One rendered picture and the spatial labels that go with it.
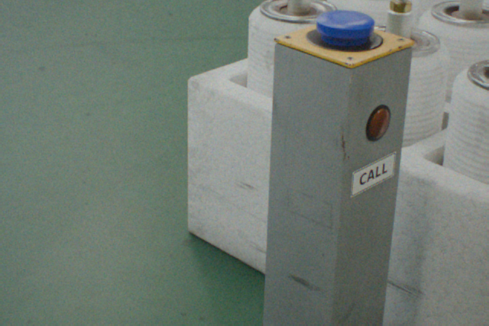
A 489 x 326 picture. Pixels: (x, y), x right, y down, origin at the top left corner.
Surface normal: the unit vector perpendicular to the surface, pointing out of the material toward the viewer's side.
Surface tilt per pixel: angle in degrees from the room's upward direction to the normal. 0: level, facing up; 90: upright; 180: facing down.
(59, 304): 0
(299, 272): 90
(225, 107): 90
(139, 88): 0
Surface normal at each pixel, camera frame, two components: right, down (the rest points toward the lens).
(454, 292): -0.70, 0.29
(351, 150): 0.71, 0.33
